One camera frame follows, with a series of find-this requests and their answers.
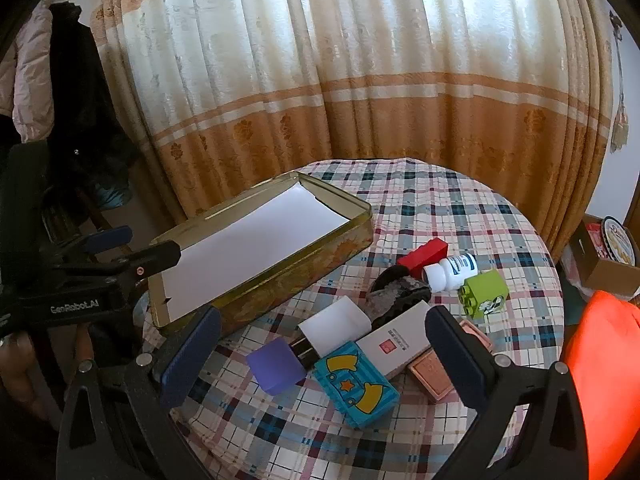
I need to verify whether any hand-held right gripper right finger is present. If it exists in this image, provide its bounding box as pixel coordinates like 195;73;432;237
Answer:
424;305;588;480

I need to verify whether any person's left hand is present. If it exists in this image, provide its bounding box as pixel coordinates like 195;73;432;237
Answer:
0;332;36;406

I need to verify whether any teal cloth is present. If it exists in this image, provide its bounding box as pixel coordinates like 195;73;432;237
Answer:
92;182;132;211

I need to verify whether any white pill bottle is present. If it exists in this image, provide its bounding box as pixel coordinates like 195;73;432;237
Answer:
422;253;478;292

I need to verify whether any gold tin box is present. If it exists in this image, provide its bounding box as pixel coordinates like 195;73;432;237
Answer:
148;170;373;338

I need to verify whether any cardboard box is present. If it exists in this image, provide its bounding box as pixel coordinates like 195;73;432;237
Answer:
562;214;640;301

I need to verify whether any white plug charger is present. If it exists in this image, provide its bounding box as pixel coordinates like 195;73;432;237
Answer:
287;296;372;361

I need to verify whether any green building block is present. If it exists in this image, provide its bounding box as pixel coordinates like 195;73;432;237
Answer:
459;269;510;320

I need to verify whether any white box with red label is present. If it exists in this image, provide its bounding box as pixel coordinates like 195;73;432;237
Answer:
356;300;441;378

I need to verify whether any pink box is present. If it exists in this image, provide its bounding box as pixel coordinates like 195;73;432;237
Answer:
407;319;493;403

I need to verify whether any purple cube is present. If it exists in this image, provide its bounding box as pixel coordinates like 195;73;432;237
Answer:
246;337;306;393

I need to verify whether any dark hanging jacket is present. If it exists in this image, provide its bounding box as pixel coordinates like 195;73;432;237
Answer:
47;2;138;196

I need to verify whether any cream and orange curtain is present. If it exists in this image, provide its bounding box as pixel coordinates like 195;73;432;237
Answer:
92;0;616;251

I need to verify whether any plaid tablecloth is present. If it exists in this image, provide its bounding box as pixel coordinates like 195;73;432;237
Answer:
142;159;566;480

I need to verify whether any blue cartoon block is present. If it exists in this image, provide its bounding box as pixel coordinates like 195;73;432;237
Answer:
313;341;401;429

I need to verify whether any pale pink padded jacket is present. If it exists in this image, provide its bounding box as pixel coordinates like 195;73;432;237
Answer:
0;7;56;143

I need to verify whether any round patterned tin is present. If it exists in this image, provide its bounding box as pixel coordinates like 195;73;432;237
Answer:
597;216;640;266

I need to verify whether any red building block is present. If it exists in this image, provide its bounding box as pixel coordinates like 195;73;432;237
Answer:
396;238;448;278

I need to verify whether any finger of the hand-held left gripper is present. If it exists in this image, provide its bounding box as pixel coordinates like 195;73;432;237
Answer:
100;240;182;281
50;226;133;266

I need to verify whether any curtain tassel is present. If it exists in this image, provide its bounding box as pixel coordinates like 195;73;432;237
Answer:
609;10;631;153

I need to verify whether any orange cloth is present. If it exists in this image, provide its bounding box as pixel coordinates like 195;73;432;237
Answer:
560;290;640;480

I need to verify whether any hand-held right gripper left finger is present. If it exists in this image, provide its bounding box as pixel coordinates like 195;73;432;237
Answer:
57;305;223;480

